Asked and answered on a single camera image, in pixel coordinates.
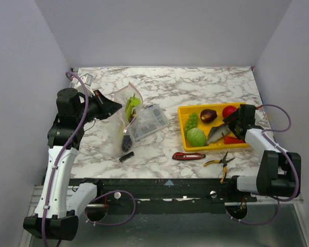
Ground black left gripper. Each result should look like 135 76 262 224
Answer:
77 89 123 125

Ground grey toy fish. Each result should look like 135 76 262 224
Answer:
205 123 231 146

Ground clear zip top bag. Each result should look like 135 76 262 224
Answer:
113 83 143 157

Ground green celery stalk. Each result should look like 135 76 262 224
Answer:
125 94 141 121

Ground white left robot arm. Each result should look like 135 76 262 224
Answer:
23 88 122 241

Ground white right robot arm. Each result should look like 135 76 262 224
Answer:
224 104 301 202

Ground red chili pepper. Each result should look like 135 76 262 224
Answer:
224 136 245 145

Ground red tomato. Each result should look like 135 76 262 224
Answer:
222 105 237 118

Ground dark red onion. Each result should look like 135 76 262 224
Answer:
200 109 217 124

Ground yellow plastic tray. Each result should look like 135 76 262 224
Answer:
178 102 250 152

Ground green cabbage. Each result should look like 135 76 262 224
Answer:
186 128 207 147

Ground green grape bunch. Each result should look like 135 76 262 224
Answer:
184 113 198 133

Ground clear plastic screw box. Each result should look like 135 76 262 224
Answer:
133 104 169 142

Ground black ic chip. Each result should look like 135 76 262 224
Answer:
119 151 134 163

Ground red utility knife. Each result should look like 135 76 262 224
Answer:
172 152 206 161

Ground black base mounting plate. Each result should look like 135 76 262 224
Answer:
69 178 256 215

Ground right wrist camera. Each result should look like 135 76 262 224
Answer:
254 109 264 121

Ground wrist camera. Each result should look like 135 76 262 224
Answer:
80 73 94 90
254 109 264 121

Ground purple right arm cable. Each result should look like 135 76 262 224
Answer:
226 104 299 226

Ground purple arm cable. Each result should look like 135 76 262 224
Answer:
226 104 299 226
41 71 136 247

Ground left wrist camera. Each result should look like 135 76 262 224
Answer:
80 73 94 90

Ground yellow handled pliers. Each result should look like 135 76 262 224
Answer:
203 151 235 184

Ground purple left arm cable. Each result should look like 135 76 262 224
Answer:
41 71 136 247

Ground aluminium rail frame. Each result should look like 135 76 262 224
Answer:
18 180 307 247

